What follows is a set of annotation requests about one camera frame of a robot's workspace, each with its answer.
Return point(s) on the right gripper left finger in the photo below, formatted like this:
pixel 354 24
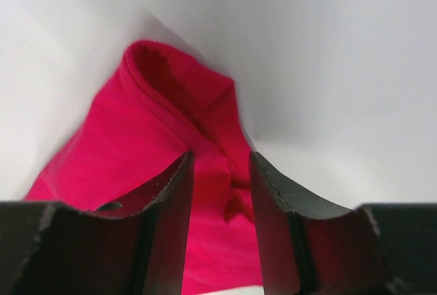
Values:
pixel 132 245

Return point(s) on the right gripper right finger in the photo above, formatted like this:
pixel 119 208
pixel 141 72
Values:
pixel 309 245

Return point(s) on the pink t shirt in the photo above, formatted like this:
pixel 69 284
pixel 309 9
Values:
pixel 159 104

